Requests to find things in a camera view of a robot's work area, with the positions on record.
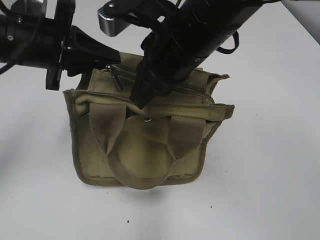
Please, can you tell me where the black cable loop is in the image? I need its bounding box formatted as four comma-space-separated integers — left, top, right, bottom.
215, 31, 240, 54

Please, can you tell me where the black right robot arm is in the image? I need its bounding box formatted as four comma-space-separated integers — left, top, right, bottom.
129, 0, 269, 109

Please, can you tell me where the olive yellow canvas bag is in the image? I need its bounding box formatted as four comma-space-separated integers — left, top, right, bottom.
63, 52, 235, 190

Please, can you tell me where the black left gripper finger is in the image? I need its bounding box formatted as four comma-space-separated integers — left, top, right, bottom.
71, 25, 121, 64
66, 62, 93, 76

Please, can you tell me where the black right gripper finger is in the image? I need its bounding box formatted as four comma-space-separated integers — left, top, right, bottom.
130, 47, 180, 109

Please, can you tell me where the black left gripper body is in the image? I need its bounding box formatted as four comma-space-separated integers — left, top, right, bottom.
45, 23, 74, 91

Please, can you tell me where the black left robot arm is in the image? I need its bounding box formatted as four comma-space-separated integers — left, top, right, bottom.
0, 0, 121, 91

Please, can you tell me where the silver zipper pull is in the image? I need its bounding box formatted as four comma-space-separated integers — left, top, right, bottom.
106, 65, 123, 92

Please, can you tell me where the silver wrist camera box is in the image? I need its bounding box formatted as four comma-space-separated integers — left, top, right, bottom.
97, 0, 166, 38

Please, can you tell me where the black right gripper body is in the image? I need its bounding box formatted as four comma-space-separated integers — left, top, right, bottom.
142, 26, 240, 82

